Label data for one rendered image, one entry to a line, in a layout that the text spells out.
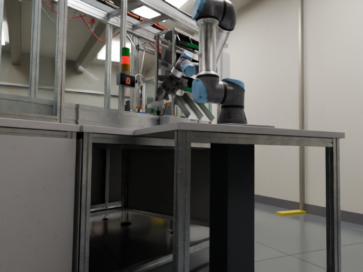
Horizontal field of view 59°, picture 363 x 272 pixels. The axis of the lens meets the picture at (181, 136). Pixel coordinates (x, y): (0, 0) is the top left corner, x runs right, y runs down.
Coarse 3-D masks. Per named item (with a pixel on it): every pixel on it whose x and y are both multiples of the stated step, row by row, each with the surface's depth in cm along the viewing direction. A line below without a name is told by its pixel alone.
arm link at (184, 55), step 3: (183, 54) 194; (186, 54) 194; (180, 57) 196; (183, 57) 194; (186, 57) 194; (189, 57) 194; (180, 60) 194; (177, 63) 197; (174, 66) 198; (177, 66) 197; (177, 69) 197; (180, 69) 197
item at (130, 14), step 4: (164, 0) 295; (176, 8) 314; (128, 12) 329; (132, 12) 334; (184, 12) 320; (132, 16) 338; (136, 16) 337; (140, 16) 343; (140, 20) 344; (144, 20) 347; (152, 24) 357; (156, 28) 364; (160, 28) 367; (164, 28) 372
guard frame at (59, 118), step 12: (60, 0) 132; (60, 12) 132; (60, 24) 132; (60, 36) 132; (60, 48) 131; (60, 60) 131; (60, 72) 131; (60, 84) 131; (60, 96) 131; (60, 108) 131; (36, 120) 123; (48, 120) 126; (60, 120) 131
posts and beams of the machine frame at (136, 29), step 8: (136, 0) 272; (144, 0) 277; (128, 8) 288; (136, 8) 287; (152, 8) 286; (160, 8) 292; (160, 16) 309; (168, 16) 303; (176, 16) 310; (128, 24) 329; (136, 24) 330; (144, 24) 323; (184, 24) 321; (192, 24) 331; (128, 32) 333; (136, 32) 337; (144, 32) 347; (152, 40) 357; (160, 40) 367
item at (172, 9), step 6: (150, 0) 282; (156, 0) 288; (162, 6) 294; (168, 6) 301; (174, 12) 309; (180, 12) 316; (132, 18) 332; (186, 18) 324; (150, 30) 353; (156, 30) 361
